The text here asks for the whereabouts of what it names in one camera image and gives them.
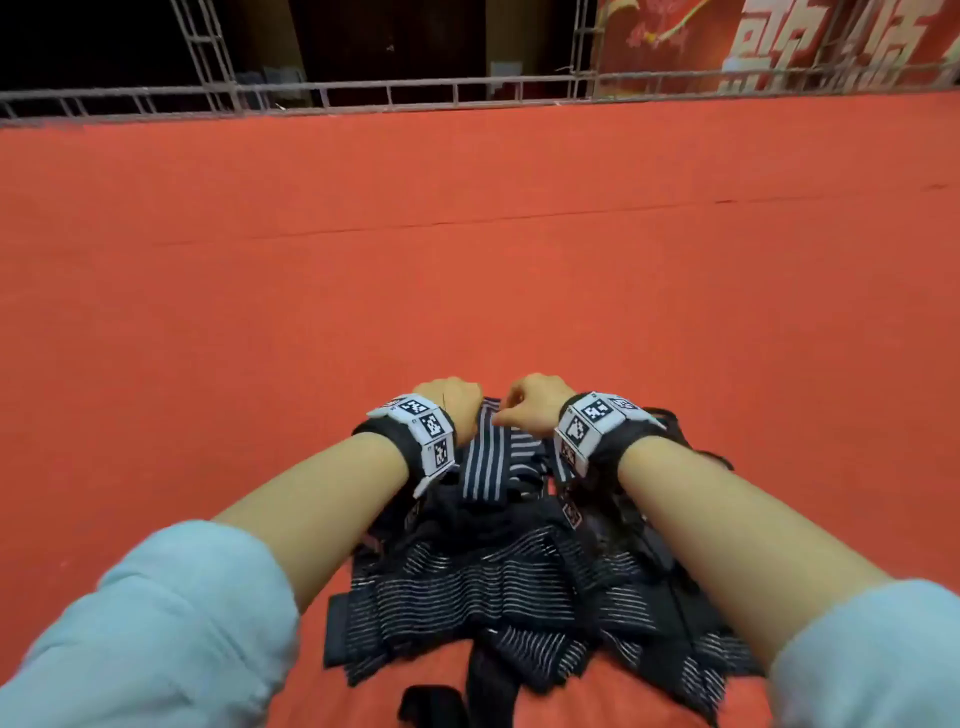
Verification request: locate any black wristband with marker tags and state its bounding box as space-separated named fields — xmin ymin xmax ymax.
xmin=352 ymin=393 xmax=461 ymax=498
xmin=552 ymin=390 xmax=669 ymax=489

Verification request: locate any metal railing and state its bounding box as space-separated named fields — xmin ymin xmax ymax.
xmin=0 ymin=67 xmax=960 ymax=125

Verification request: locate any person's right hand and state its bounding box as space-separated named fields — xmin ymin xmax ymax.
xmin=493 ymin=372 xmax=579 ymax=441

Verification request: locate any person's left hand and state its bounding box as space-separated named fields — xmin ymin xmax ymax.
xmin=408 ymin=375 xmax=486 ymax=447

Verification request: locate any person's right forearm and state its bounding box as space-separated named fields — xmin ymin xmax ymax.
xmin=615 ymin=435 xmax=897 ymax=672

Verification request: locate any metal truss column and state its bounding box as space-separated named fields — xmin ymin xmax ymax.
xmin=570 ymin=0 xmax=602 ymax=99
xmin=168 ymin=0 xmax=242 ymax=114

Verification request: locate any light blue sleeve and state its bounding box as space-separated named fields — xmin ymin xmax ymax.
xmin=0 ymin=519 xmax=302 ymax=728
xmin=765 ymin=577 xmax=960 ymax=728

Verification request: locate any person's left forearm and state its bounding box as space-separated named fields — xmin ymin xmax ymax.
xmin=210 ymin=432 xmax=414 ymax=614

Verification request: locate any dark brown door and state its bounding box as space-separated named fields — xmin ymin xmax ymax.
xmin=292 ymin=0 xmax=489 ymax=84

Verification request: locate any pile of black straps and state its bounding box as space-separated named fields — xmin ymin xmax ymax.
xmin=322 ymin=397 xmax=767 ymax=728

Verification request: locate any red banner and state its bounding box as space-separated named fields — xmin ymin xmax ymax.
xmin=592 ymin=0 xmax=960 ymax=95

